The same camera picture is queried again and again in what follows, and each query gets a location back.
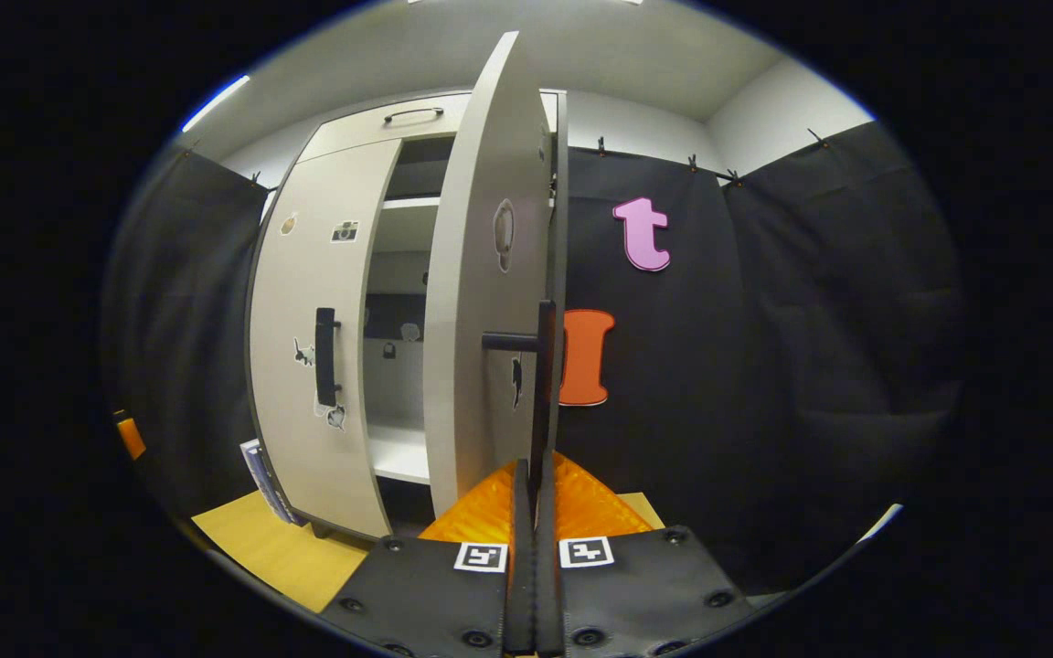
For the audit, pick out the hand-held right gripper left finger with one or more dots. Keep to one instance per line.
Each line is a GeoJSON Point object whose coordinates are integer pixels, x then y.
{"type": "Point", "coordinates": [521, 585]}

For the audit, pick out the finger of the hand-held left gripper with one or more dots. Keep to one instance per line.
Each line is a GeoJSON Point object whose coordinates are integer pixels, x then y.
{"type": "Point", "coordinates": [131, 437]}

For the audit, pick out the black backdrop cloth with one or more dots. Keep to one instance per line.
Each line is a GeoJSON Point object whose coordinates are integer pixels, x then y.
{"type": "Point", "coordinates": [764, 366]}

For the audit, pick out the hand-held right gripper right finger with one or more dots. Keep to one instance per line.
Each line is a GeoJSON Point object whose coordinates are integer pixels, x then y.
{"type": "Point", "coordinates": [547, 594]}

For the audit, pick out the blue white book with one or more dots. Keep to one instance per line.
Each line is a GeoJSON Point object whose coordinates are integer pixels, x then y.
{"type": "Point", "coordinates": [261, 471]}

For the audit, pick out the beige double-door shoe cabinet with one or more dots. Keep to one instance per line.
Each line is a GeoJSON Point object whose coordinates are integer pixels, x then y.
{"type": "Point", "coordinates": [353, 132]}

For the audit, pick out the ceiling strip light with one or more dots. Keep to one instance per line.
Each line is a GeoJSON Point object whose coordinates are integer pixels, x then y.
{"type": "Point", "coordinates": [216, 102]}

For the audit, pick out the row of black cloth clips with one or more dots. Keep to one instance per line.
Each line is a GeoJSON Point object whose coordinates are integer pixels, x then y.
{"type": "Point", "coordinates": [600, 146]}

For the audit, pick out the beige cabinet door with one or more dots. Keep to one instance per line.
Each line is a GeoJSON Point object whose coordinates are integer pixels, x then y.
{"type": "Point", "coordinates": [298, 274]}
{"type": "Point", "coordinates": [476, 274]}

